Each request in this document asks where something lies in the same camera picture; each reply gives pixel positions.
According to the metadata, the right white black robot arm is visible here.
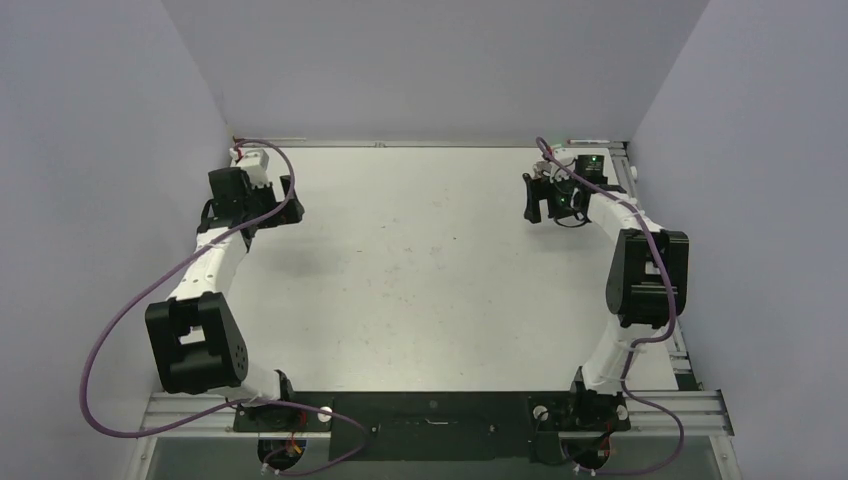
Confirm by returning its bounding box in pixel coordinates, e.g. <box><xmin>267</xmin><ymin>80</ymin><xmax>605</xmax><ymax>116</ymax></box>
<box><xmin>522</xmin><ymin>148</ymin><xmax>690</xmax><ymax>428</ymax></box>

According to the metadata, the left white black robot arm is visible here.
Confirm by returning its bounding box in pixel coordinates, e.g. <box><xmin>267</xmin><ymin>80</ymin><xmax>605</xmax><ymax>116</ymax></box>
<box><xmin>145</xmin><ymin>160</ymin><xmax>304</xmax><ymax>430</ymax></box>

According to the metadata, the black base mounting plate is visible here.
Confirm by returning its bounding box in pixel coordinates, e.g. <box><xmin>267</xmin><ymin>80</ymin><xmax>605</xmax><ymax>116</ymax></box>
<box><xmin>233</xmin><ymin>391</ymin><xmax>631</xmax><ymax>467</ymax></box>

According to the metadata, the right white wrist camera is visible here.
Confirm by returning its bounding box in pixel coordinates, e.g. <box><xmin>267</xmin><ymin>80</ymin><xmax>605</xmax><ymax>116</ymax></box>
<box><xmin>548</xmin><ymin>148</ymin><xmax>577</xmax><ymax>180</ymax></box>

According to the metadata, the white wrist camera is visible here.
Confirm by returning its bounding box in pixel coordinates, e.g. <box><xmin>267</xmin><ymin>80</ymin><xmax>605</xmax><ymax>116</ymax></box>
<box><xmin>229</xmin><ymin>147</ymin><xmax>271</xmax><ymax>187</ymax></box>
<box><xmin>548</xmin><ymin>148</ymin><xmax>577</xmax><ymax>180</ymax></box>

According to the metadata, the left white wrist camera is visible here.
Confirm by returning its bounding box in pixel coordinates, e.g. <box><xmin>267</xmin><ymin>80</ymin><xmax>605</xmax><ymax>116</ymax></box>
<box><xmin>229</xmin><ymin>147</ymin><xmax>271</xmax><ymax>187</ymax></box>

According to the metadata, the marker pen on back rail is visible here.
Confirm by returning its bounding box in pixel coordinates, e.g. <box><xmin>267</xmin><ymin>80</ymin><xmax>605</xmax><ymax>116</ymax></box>
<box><xmin>567</xmin><ymin>139</ymin><xmax>612</xmax><ymax>146</ymax></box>

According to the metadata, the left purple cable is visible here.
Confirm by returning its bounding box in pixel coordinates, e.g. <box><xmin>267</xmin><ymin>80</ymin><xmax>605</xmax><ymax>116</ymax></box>
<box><xmin>79</xmin><ymin>137</ymin><xmax>370</xmax><ymax>478</ymax></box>

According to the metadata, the purple cable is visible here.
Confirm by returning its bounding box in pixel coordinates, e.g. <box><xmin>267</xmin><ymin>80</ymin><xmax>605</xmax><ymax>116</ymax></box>
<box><xmin>79</xmin><ymin>137</ymin><xmax>370</xmax><ymax>478</ymax></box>
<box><xmin>535</xmin><ymin>136</ymin><xmax>686</xmax><ymax>478</ymax></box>

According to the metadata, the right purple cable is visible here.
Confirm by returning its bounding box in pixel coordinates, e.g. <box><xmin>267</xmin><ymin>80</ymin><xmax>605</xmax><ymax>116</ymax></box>
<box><xmin>535</xmin><ymin>136</ymin><xmax>686</xmax><ymax>478</ymax></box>

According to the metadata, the aluminium front frame rail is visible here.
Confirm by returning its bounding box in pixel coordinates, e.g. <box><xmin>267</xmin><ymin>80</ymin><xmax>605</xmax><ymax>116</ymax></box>
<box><xmin>142</xmin><ymin>390</ymin><xmax>734</xmax><ymax>439</ymax></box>

